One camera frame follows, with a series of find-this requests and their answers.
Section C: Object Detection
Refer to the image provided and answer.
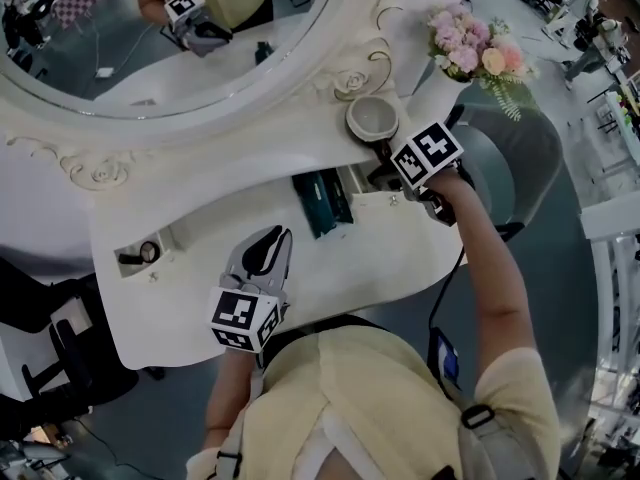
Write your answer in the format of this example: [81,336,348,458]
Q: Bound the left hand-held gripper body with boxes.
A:
[207,273,291,353]

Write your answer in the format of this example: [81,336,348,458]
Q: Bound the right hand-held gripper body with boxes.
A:
[389,121,476,227]

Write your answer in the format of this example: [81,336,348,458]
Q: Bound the white drawer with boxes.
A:
[291,163,419,242]
[113,230,174,285]

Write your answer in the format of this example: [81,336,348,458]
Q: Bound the white ornate dressing table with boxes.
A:
[0,0,481,369]

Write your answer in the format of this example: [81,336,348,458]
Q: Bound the teal rectangular box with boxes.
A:
[292,169,355,240]

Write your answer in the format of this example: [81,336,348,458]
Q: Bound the person's left forearm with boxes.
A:
[204,347,261,452]

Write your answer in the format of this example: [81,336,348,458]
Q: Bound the person's right forearm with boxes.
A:
[429,170,531,384]

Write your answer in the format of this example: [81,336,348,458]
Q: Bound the white vase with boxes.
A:
[392,57,474,119]

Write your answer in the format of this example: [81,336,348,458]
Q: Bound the person's black trousers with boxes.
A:
[269,315,391,354]

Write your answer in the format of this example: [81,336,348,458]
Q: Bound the grey upholstered chair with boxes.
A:
[444,102,564,242]

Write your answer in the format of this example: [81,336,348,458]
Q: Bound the pink flower bouquet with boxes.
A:
[427,2,541,122]

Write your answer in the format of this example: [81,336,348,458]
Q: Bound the oval white-framed mirror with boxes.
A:
[0,0,416,194]

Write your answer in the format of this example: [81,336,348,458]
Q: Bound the person's pale yellow shirt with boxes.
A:
[187,325,561,480]

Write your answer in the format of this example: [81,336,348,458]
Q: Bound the black blue hip device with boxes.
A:
[427,326,461,392]

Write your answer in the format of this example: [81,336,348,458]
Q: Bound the black office chair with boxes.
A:
[0,255,166,409]

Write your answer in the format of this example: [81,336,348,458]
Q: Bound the cream brown-handled mug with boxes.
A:
[345,95,401,162]

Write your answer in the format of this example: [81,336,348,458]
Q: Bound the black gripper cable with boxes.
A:
[427,245,469,332]

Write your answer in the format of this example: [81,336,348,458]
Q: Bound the grey harness strap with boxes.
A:
[214,362,266,480]
[459,402,497,480]

